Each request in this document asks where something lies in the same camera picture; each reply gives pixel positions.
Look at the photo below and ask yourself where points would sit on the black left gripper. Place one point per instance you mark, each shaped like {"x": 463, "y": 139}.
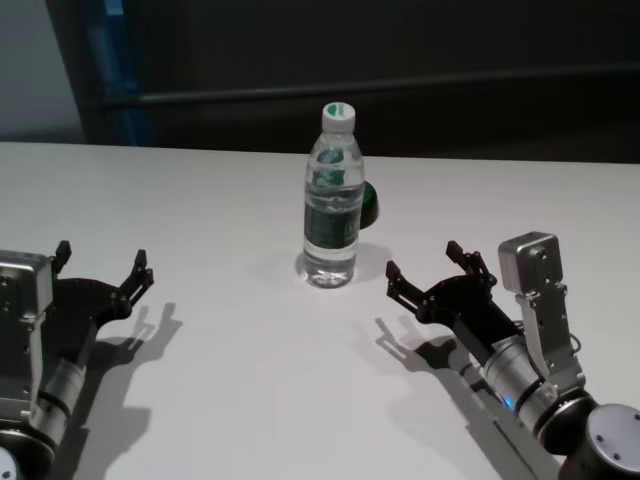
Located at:
{"x": 80, "y": 305}

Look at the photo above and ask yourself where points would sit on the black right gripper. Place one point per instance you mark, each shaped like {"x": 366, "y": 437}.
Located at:
{"x": 465, "y": 300}

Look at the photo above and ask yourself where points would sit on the clear plastic water bottle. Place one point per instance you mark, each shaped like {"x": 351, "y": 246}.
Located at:
{"x": 332, "y": 230}

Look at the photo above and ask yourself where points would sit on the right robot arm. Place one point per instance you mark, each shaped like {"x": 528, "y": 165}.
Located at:
{"x": 565, "y": 410}

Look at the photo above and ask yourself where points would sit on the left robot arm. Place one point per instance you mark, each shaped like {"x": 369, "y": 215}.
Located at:
{"x": 45, "y": 415}

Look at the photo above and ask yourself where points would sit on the green YES push button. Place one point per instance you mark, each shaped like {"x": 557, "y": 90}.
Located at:
{"x": 371, "y": 205}

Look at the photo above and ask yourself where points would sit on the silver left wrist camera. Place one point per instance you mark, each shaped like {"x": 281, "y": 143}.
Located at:
{"x": 22, "y": 310}

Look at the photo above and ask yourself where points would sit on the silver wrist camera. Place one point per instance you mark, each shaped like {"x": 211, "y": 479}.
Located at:
{"x": 22, "y": 310}
{"x": 535, "y": 265}

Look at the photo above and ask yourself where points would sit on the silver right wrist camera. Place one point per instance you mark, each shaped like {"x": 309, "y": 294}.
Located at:
{"x": 535, "y": 265}

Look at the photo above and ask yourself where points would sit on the blue vertical post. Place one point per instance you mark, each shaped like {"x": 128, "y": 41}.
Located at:
{"x": 120, "y": 75}

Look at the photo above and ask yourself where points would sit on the grey horizontal rail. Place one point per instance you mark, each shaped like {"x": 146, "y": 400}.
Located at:
{"x": 350, "y": 87}

